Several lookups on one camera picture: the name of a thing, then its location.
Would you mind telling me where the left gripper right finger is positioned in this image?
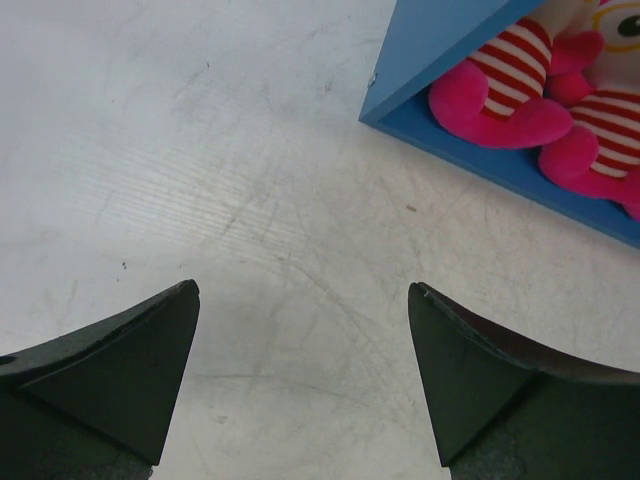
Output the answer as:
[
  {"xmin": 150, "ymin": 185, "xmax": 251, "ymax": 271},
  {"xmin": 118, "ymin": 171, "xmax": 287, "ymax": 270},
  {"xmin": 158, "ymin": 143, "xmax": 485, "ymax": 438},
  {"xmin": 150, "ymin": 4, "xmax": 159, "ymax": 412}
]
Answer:
[{"xmin": 408, "ymin": 283, "xmax": 639, "ymax": 479}]

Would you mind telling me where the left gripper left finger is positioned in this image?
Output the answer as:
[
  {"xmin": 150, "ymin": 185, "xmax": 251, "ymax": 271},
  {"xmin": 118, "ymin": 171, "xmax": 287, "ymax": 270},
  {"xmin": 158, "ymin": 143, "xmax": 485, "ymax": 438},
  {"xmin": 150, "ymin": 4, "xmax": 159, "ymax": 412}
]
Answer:
[{"xmin": 1, "ymin": 280, "xmax": 200, "ymax": 479}]

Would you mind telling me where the blue and yellow toy shelf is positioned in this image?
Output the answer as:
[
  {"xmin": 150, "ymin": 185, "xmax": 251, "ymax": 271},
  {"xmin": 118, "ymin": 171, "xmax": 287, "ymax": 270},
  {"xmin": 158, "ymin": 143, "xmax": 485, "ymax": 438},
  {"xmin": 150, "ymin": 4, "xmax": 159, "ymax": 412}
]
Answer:
[{"xmin": 360, "ymin": 1, "xmax": 639, "ymax": 246}]

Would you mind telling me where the white plush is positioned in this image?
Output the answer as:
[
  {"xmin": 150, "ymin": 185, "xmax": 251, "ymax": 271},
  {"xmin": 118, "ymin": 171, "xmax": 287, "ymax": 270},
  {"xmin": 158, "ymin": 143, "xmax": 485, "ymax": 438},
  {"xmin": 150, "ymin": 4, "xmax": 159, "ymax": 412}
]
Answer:
[
  {"xmin": 428, "ymin": 14, "xmax": 604, "ymax": 149},
  {"xmin": 538, "ymin": 1, "xmax": 639, "ymax": 220}
]

